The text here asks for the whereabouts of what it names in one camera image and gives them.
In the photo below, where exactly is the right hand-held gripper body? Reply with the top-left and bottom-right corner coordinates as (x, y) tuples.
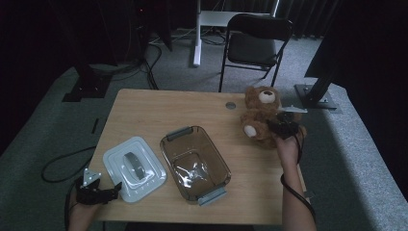
(274, 105), (309, 141)

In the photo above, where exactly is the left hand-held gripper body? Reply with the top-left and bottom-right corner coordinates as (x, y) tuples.
(74, 167), (105, 206)

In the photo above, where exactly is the brown teddy bear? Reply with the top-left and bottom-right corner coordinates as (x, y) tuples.
(240, 85), (308, 150)

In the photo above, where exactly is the pale grey box lid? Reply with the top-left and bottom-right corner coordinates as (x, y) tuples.
(102, 136), (168, 204)

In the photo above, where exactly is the clear plastic storage box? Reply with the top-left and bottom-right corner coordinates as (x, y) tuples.
(159, 125), (233, 207)

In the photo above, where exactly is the person's left hand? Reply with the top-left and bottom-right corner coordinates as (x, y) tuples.
(66, 192), (102, 231)

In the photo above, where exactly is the person's right hand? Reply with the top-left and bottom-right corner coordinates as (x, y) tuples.
(274, 125), (308, 168)

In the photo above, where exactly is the black metal stand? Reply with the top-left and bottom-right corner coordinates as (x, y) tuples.
(293, 61), (339, 111)
(61, 0), (114, 103)

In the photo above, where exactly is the black tape strip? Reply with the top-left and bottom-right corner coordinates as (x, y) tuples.
(90, 117), (100, 136)

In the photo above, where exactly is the black folding chair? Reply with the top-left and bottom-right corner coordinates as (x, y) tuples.
(218, 13), (294, 95)

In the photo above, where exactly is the left hand-held gripper cable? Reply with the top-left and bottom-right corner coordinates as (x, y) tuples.
(63, 177), (81, 231)

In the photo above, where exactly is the hand-held gripper cable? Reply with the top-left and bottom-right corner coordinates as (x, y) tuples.
(63, 177), (81, 231)
(280, 128), (318, 225)

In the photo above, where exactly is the black floor cable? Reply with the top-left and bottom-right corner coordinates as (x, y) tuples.
(40, 145), (97, 184)

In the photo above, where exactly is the right hand-held gripper cable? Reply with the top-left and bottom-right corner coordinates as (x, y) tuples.
(280, 128), (318, 225)

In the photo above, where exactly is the bundle of black cables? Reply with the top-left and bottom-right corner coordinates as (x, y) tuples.
(110, 39), (163, 91)

